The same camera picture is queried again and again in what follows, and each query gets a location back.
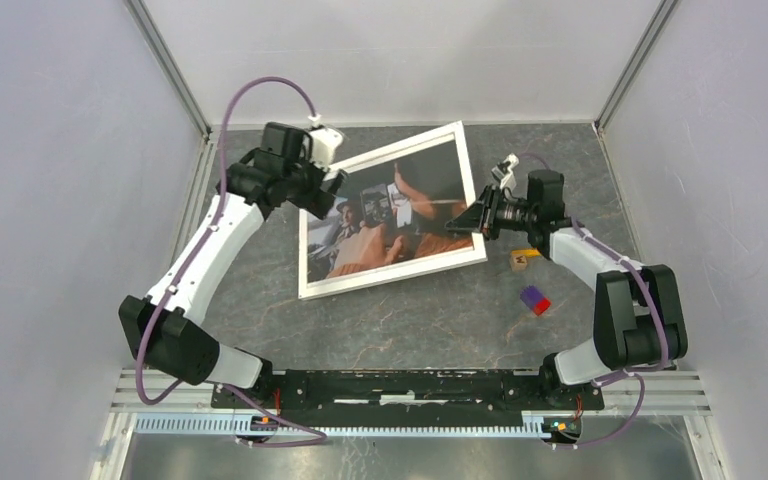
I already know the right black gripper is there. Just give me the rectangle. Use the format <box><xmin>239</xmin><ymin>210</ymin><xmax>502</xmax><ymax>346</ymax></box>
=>
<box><xmin>445</xmin><ymin>184</ymin><xmax>537</xmax><ymax>241</ymax></box>

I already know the white photo frame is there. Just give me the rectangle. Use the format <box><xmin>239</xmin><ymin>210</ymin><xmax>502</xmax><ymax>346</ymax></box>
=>
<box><xmin>298</xmin><ymin>121</ymin><xmax>487</xmax><ymax>300</ymax></box>

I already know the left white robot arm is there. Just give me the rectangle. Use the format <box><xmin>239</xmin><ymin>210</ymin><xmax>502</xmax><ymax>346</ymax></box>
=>
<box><xmin>118</xmin><ymin>122</ymin><xmax>347</xmax><ymax>408</ymax></box>

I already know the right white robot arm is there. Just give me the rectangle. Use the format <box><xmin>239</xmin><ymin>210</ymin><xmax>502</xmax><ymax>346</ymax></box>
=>
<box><xmin>446</xmin><ymin>169</ymin><xmax>689</xmax><ymax>408</ymax></box>

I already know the wooden letter cube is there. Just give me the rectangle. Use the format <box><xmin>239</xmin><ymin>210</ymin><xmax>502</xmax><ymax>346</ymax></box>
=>
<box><xmin>509</xmin><ymin>250</ymin><xmax>529</xmax><ymax>272</ymax></box>

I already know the purple and red block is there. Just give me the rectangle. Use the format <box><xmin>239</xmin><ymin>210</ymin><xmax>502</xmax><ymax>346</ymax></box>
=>
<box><xmin>519</xmin><ymin>285</ymin><xmax>551</xmax><ymax>316</ymax></box>

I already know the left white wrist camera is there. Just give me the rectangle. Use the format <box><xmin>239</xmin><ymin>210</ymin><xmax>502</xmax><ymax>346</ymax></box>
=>
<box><xmin>308</xmin><ymin>125</ymin><xmax>345</xmax><ymax>169</ymax></box>

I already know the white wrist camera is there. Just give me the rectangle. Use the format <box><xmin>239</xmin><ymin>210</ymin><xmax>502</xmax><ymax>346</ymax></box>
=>
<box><xmin>491</xmin><ymin>154</ymin><xmax>519</xmax><ymax>193</ymax></box>
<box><xmin>308</xmin><ymin>125</ymin><xmax>345</xmax><ymax>169</ymax></box>

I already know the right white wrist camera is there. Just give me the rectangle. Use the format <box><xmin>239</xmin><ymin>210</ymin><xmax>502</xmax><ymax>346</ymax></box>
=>
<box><xmin>491</xmin><ymin>154</ymin><xmax>519</xmax><ymax>193</ymax></box>

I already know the photo in frame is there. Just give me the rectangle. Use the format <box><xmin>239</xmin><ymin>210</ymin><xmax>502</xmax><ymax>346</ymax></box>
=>
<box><xmin>305</xmin><ymin>140</ymin><xmax>475</xmax><ymax>284</ymax></box>

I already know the slotted cable duct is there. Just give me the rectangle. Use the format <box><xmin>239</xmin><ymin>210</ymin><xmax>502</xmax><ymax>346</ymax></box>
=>
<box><xmin>134</xmin><ymin>413</ymin><xmax>551</xmax><ymax>440</ymax></box>

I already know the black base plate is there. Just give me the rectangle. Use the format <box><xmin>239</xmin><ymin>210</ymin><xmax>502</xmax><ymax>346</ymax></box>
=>
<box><xmin>245</xmin><ymin>369</ymin><xmax>605</xmax><ymax>428</ymax></box>

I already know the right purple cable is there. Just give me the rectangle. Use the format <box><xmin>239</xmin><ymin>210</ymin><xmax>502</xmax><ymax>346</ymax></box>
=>
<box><xmin>516</xmin><ymin>152</ymin><xmax>673</xmax><ymax>450</ymax></box>

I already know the purple cable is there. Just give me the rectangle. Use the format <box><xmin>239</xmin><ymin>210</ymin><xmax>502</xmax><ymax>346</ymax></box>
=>
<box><xmin>516</xmin><ymin>152</ymin><xmax>673</xmax><ymax>450</ymax></box>
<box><xmin>134</xmin><ymin>76</ymin><xmax>328</xmax><ymax>448</ymax></box>

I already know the left aluminium corner post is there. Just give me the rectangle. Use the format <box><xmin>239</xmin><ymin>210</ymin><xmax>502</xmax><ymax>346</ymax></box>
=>
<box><xmin>124</xmin><ymin>0</ymin><xmax>212</xmax><ymax>139</ymax></box>

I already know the aluminium corner post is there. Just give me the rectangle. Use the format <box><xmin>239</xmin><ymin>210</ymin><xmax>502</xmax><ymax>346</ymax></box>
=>
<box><xmin>124</xmin><ymin>0</ymin><xmax>212</xmax><ymax>139</ymax></box>
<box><xmin>593</xmin><ymin>0</ymin><xmax>680</xmax><ymax>136</ymax></box>

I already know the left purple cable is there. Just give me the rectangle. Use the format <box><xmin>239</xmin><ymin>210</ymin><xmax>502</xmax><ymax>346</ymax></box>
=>
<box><xmin>134</xmin><ymin>76</ymin><xmax>328</xmax><ymax>448</ymax></box>

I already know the aluminium rail front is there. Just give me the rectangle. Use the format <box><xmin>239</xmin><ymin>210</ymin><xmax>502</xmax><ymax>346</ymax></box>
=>
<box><xmin>110</xmin><ymin>369</ymin><xmax>713</xmax><ymax>417</ymax></box>

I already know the right aluminium corner post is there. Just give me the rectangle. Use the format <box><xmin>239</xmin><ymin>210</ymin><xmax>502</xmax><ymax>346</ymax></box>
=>
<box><xmin>593</xmin><ymin>0</ymin><xmax>680</xmax><ymax>136</ymax></box>

